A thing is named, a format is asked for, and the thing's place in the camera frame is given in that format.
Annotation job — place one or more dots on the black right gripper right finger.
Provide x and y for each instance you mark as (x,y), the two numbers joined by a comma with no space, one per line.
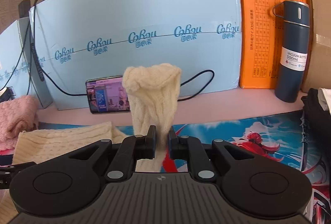
(193,152)

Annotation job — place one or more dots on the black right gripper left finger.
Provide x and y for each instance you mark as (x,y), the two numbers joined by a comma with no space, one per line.
(126,154)

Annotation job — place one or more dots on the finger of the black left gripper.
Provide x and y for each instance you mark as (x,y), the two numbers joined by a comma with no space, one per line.
(7,173)

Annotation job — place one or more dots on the cream knitted sweater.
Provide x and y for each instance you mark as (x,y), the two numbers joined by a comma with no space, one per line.
(152,94)

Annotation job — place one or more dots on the pink knitted sweater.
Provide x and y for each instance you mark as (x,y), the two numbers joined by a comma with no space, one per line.
(17,115)

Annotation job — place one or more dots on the black smartphone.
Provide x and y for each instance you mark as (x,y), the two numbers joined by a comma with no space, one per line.
(107,95)

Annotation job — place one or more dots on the small light blue box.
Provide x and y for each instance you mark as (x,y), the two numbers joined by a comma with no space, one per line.
(18,69)

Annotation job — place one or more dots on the dark blue vacuum bottle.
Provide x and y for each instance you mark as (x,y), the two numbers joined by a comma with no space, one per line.
(294,53)

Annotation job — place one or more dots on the large light blue box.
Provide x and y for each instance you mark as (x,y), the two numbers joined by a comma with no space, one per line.
(80,40)

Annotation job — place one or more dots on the black folded garment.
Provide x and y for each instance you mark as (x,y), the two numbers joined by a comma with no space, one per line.
(318,119)

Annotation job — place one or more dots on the orange cardboard box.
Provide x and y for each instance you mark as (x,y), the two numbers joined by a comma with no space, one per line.
(262,38)

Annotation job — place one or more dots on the white folded garment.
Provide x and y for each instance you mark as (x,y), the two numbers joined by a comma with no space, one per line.
(324,98)

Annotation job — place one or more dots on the brown cardboard box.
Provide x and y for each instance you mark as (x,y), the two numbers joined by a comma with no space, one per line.
(317,73)

